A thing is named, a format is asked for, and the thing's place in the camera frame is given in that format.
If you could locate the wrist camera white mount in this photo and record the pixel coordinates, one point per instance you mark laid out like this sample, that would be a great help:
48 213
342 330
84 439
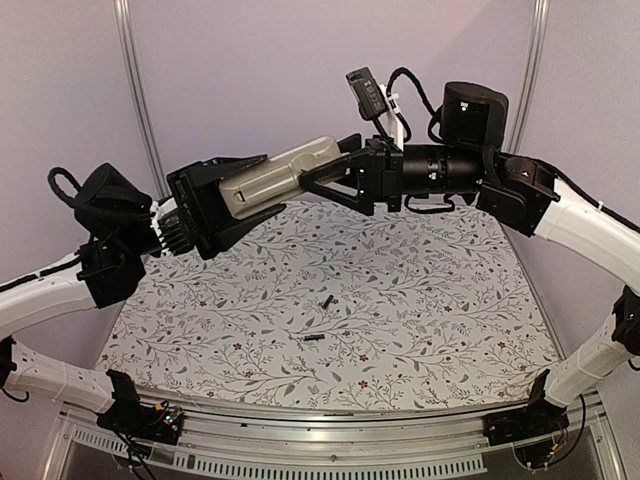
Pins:
374 107
166 223

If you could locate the left aluminium frame post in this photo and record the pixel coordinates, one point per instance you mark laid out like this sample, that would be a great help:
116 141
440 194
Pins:
125 28

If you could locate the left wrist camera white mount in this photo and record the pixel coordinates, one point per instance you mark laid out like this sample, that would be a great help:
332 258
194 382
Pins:
166 223

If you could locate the right aluminium frame post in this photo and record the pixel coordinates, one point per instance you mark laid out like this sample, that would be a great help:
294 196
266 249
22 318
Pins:
532 65

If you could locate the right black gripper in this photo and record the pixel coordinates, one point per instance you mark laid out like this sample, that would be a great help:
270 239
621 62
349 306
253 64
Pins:
378 170

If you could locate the floral patterned table mat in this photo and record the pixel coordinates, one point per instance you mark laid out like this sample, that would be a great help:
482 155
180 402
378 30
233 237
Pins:
429 312

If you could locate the aluminium frame post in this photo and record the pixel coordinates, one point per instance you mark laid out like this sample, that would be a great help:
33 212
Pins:
125 28
532 65

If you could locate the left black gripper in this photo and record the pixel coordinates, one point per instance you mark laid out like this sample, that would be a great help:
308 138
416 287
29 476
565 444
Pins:
190 186

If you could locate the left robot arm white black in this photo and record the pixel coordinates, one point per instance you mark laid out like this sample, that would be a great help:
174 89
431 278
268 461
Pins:
125 225

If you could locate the front aluminium rail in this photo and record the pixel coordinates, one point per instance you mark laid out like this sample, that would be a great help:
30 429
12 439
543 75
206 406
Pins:
232 440

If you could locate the white remote control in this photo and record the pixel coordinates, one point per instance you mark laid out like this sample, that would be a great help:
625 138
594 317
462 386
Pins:
276 179

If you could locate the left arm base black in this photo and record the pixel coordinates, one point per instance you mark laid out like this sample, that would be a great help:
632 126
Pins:
160 423

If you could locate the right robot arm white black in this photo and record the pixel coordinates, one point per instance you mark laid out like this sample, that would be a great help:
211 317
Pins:
464 157

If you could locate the black battery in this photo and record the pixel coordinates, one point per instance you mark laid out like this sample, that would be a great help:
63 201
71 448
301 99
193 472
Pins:
327 302
315 337

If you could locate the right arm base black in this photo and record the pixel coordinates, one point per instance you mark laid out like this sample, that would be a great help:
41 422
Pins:
538 417

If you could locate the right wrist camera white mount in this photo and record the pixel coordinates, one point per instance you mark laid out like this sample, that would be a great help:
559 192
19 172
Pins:
374 107

